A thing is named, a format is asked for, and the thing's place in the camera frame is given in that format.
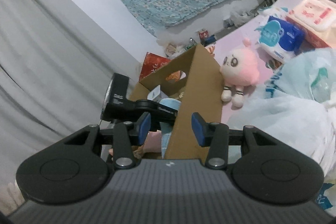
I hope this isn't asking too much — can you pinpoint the brown cardboard box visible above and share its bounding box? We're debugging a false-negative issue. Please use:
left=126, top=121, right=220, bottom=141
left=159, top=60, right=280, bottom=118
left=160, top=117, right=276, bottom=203
left=129, top=44, right=223, bottom=160

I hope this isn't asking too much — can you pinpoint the white packet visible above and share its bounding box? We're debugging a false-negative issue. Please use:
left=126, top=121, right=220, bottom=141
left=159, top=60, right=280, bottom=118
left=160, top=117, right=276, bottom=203
left=146, top=85, right=162, bottom=103

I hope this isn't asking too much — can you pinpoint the translucent plastic bag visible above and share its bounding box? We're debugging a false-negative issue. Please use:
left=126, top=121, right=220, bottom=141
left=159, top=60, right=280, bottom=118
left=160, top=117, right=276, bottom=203
left=226, top=48, right=336, bottom=180

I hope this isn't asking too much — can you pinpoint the grey curtain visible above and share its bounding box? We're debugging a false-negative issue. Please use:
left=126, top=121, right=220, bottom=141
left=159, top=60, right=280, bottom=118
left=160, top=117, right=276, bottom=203
left=0, top=0, right=143, bottom=142

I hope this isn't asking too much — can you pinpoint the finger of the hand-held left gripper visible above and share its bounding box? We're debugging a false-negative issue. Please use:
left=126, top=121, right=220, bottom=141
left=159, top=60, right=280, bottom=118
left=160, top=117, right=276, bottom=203
left=143, top=100, right=177, bottom=123

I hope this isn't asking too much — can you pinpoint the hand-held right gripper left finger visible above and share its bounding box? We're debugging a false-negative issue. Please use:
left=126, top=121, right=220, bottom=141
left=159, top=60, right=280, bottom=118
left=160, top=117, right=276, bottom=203
left=63, top=112, right=152, bottom=170

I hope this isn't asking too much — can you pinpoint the red snack bag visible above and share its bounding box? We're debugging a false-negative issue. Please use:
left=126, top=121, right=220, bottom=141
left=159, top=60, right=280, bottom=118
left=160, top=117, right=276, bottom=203
left=139, top=52, right=187, bottom=81

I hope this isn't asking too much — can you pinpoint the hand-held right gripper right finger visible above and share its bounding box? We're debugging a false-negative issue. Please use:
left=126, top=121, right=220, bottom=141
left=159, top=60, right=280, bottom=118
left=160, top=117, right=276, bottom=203
left=191, top=112, right=271, bottom=170

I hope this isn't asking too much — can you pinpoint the light blue soft item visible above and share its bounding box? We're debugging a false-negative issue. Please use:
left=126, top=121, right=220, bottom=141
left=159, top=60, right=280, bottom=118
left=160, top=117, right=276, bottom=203
left=160, top=98, right=182, bottom=112

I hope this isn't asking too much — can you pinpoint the white plastic bag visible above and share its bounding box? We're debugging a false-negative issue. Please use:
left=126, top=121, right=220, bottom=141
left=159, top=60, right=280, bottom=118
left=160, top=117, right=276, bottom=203
left=223, top=9, right=253, bottom=28

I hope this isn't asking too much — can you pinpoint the blue tissue pack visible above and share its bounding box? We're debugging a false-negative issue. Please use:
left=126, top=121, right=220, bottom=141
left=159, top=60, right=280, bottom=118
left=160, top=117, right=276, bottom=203
left=259, top=15, right=306, bottom=62

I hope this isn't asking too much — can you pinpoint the pink bed sheet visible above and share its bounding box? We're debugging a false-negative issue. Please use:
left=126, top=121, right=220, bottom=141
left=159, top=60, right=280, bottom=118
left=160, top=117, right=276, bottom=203
left=213, top=0, right=336, bottom=72

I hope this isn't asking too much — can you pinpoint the pink soft item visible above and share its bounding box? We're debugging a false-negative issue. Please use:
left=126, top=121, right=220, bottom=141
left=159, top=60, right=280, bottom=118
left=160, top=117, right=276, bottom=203
left=133, top=132, right=164, bottom=154

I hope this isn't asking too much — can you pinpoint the small orange-haired doll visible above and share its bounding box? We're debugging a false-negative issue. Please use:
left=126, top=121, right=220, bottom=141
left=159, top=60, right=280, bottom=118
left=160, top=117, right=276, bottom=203
left=205, top=44, right=217, bottom=57

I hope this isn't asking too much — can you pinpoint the pink plush doll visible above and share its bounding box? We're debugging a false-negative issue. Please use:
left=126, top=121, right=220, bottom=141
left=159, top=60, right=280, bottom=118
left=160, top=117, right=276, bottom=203
left=219, top=38, right=261, bottom=109

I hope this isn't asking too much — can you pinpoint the red white tissue pack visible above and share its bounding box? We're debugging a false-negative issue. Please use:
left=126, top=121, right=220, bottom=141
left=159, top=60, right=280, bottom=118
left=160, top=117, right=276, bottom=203
left=286, top=0, right=336, bottom=49

